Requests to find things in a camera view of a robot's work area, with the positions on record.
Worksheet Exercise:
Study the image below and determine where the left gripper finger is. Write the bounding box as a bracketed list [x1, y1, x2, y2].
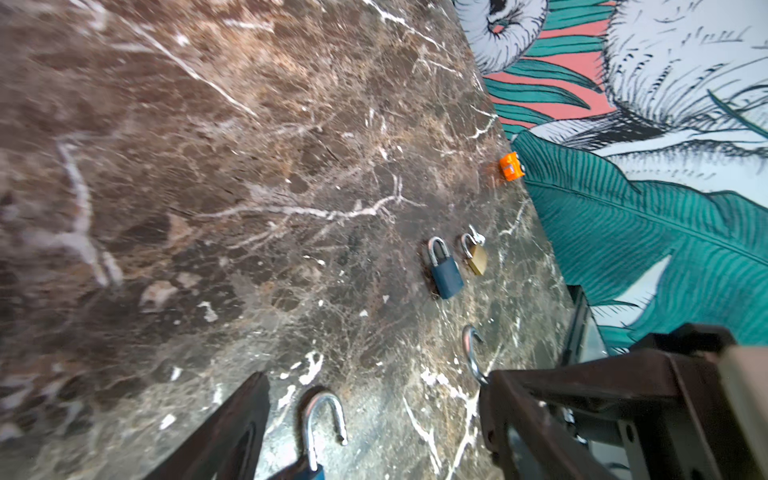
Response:
[146, 372, 270, 479]

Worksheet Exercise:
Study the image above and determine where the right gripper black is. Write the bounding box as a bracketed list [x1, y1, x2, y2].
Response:
[480, 323, 767, 479]

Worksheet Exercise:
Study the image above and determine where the black padlock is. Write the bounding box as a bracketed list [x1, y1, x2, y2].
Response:
[462, 324, 488, 385]

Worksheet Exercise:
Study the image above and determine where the blue padlock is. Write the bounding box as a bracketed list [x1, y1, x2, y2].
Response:
[427, 236, 464, 299]
[272, 387, 349, 480]

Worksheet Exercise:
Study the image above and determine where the brass padlock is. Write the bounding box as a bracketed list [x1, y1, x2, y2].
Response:
[460, 225, 488, 276]

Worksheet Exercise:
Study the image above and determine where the orange toy car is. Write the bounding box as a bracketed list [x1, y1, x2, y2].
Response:
[499, 152, 525, 182]

